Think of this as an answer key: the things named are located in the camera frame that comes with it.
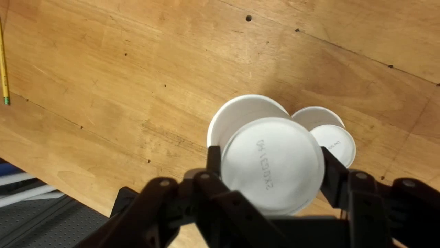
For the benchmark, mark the white paper cup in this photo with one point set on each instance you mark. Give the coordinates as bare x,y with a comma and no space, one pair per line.
270,165
335,138

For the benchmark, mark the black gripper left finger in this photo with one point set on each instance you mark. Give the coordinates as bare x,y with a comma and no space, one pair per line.
183,211

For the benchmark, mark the yellow pencil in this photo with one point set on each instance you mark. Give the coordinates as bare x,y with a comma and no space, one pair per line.
5,69

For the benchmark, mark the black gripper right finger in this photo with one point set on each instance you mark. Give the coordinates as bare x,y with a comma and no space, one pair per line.
390,215

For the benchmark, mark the white plastic pipe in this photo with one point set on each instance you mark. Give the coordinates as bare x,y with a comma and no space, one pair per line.
14,178
28,195

